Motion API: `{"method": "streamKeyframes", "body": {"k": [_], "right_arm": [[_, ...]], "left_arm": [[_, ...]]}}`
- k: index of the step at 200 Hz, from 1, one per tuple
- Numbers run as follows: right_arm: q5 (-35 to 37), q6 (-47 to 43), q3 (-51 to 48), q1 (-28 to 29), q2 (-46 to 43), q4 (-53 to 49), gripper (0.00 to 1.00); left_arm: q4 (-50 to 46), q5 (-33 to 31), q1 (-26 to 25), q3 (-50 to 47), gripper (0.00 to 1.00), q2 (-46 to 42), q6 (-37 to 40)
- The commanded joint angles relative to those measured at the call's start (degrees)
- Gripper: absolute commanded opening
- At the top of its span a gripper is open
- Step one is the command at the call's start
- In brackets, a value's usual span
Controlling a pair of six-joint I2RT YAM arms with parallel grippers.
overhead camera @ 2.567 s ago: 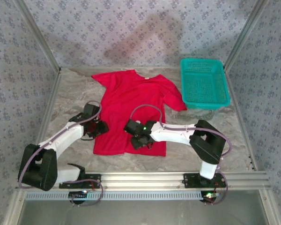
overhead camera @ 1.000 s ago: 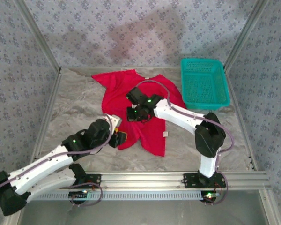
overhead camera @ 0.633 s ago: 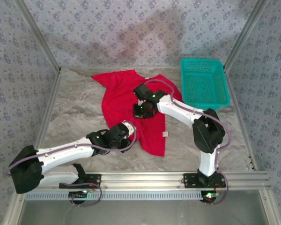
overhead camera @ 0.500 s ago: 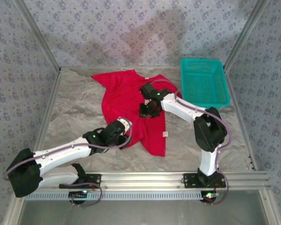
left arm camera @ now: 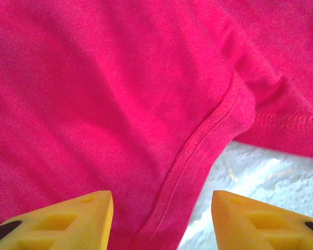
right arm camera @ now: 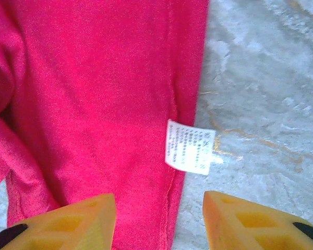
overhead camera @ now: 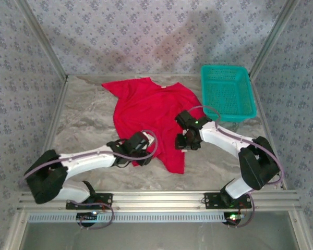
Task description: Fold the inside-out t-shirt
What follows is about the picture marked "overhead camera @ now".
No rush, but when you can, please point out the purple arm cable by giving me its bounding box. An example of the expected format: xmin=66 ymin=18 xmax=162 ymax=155
xmin=22 ymin=129 xmax=158 ymax=231
xmin=186 ymin=105 xmax=286 ymax=230

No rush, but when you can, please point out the aluminium frame post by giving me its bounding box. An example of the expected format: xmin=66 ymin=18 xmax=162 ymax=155
xmin=249 ymin=0 xmax=302 ymax=78
xmin=15 ymin=0 xmax=69 ymax=80

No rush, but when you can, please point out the red t-shirt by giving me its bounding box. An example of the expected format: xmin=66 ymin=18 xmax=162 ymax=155
xmin=101 ymin=77 xmax=204 ymax=174

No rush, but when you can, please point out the teal plastic basket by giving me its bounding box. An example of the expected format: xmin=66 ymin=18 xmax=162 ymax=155
xmin=200 ymin=64 xmax=257 ymax=123

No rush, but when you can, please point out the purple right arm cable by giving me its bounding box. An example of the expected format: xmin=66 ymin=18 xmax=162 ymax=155
xmin=186 ymin=105 xmax=286 ymax=230

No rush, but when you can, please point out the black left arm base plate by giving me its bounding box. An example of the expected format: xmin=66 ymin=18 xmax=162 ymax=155
xmin=65 ymin=192 xmax=114 ymax=210

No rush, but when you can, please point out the slotted grey cable duct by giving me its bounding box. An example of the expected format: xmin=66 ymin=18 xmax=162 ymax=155
xmin=28 ymin=211 xmax=242 ymax=223

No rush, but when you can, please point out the aluminium mounting rail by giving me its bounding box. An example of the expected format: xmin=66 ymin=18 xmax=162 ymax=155
xmin=17 ymin=190 xmax=302 ymax=211

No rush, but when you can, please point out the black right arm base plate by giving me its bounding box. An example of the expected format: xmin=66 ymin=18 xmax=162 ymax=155
xmin=203 ymin=192 xmax=252 ymax=210

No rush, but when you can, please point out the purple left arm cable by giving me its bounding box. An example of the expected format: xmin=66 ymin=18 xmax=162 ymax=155
xmin=22 ymin=129 xmax=158 ymax=231

